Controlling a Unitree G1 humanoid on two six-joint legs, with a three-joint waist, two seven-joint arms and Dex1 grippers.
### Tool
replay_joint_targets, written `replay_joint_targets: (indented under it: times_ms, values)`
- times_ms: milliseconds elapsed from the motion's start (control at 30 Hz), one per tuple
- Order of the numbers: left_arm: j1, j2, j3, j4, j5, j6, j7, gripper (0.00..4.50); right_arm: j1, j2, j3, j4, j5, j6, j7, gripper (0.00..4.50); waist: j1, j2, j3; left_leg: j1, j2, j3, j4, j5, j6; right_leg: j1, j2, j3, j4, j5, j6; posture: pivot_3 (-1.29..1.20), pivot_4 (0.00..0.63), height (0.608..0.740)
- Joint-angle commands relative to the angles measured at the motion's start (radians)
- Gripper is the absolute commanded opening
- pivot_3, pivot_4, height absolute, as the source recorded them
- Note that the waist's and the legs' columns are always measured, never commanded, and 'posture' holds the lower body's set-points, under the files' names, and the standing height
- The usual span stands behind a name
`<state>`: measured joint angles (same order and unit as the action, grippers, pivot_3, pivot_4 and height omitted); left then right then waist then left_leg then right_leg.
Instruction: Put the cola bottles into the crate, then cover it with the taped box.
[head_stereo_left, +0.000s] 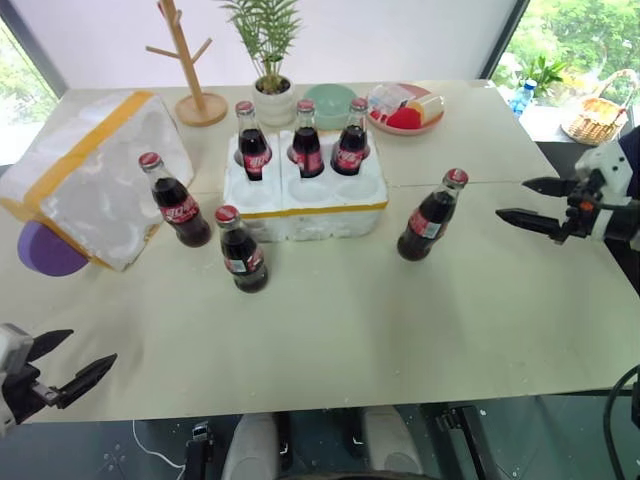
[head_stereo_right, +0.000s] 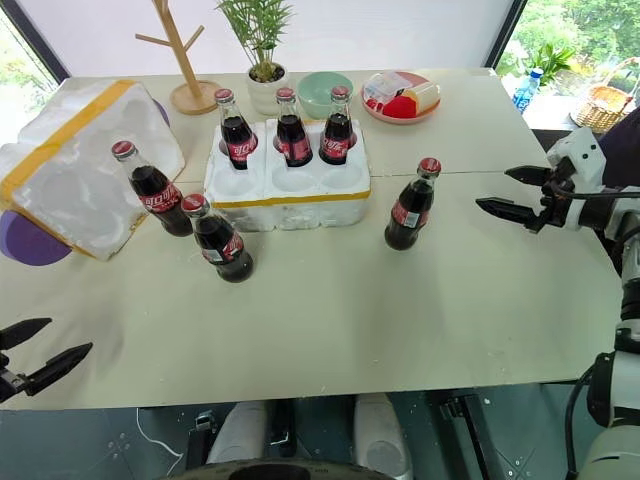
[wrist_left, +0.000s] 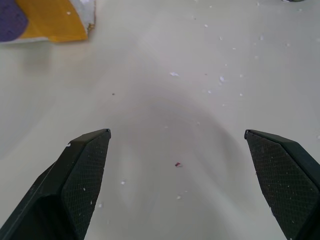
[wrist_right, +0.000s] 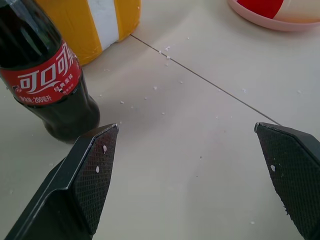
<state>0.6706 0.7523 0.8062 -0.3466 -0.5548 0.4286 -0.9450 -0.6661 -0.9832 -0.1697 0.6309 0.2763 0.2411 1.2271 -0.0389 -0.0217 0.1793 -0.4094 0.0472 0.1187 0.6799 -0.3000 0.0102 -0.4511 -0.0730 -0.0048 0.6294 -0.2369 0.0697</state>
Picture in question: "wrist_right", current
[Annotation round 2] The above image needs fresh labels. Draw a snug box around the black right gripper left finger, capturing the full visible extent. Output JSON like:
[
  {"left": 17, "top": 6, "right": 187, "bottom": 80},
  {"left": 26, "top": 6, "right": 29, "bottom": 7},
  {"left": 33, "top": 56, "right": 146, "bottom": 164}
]
[{"left": 4, "top": 123, "right": 119, "bottom": 240}]

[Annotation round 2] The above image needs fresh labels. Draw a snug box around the cola bottle with red label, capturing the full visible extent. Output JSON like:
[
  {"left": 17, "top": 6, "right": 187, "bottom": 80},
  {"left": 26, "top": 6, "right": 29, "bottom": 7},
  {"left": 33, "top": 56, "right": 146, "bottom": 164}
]
[{"left": 0, "top": 0, "right": 101, "bottom": 145}]

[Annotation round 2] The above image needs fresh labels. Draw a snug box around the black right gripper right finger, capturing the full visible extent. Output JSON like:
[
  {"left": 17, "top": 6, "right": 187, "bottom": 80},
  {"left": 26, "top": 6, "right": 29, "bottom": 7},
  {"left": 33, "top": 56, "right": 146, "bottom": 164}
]
[{"left": 254, "top": 122, "right": 320, "bottom": 240}]

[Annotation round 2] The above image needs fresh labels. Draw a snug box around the red and white ball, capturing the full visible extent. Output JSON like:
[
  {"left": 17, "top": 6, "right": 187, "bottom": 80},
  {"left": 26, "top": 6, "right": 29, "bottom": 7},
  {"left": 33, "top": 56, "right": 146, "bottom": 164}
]
[{"left": 236, "top": 0, "right": 320, "bottom": 25}]

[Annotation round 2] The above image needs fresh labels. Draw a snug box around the yellow container white stripe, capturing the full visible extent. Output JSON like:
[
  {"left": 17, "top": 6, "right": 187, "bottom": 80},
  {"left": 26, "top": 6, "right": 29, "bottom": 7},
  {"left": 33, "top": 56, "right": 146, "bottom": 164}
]
[{"left": 34, "top": 0, "right": 143, "bottom": 67}]

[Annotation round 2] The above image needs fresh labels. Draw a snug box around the pink plastic bowl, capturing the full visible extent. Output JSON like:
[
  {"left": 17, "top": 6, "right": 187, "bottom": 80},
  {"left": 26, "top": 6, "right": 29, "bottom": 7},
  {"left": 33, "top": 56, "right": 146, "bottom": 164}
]
[{"left": 227, "top": 0, "right": 320, "bottom": 32}]

